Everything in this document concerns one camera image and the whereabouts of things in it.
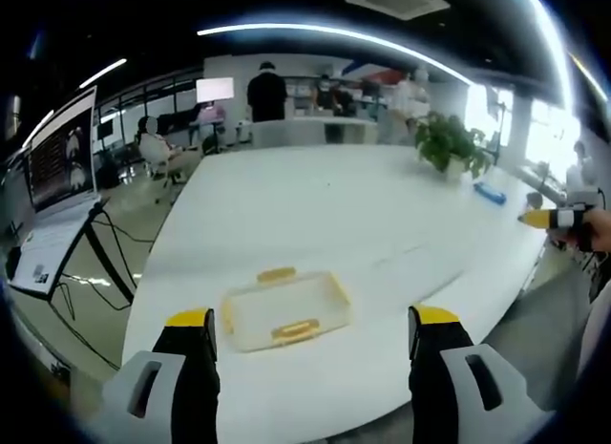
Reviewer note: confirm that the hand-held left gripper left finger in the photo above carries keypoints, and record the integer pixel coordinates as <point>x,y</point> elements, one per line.
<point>191,367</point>

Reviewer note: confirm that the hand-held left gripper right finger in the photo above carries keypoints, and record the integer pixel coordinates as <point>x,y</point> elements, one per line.
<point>444,367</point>

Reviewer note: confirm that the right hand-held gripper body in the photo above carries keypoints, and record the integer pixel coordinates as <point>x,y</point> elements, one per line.
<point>575,214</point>

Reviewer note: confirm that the person's right hand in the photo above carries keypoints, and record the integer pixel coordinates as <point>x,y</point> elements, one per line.
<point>600,230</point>

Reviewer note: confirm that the blue flat object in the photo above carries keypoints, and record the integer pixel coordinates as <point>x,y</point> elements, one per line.
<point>490,192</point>

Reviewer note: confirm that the clear container with yellow clips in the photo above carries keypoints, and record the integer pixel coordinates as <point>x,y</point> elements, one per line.
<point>286,310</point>

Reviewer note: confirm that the potted green plant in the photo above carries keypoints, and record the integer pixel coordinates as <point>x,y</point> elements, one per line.
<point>451,145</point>

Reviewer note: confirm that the black laptop stand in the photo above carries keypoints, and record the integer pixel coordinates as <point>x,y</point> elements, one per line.
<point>98,258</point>

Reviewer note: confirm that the white office chair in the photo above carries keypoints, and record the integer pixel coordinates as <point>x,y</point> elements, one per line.
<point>160,169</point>

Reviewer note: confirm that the open laptop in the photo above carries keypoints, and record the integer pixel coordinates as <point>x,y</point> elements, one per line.
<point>57,186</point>

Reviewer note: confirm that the white counter desk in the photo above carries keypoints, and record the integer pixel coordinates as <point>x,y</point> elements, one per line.
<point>312,131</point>

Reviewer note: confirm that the white monitor screen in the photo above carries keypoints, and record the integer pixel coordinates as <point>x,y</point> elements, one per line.
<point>215,89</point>

